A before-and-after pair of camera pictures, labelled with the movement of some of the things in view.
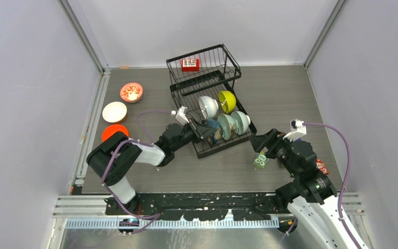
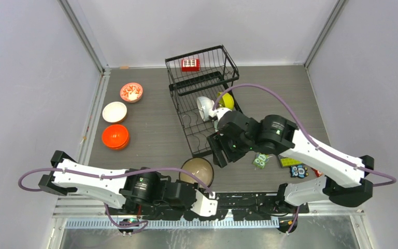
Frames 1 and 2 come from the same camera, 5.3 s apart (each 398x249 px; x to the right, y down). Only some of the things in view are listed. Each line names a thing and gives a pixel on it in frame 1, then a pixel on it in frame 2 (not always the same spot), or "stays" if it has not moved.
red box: x=190 y=65 stays
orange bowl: x=109 y=130 stays
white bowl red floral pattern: x=131 y=92 stays
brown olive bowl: x=215 y=124 → x=199 y=167
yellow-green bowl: x=228 y=101 stays
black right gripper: x=259 y=141 → x=215 y=145
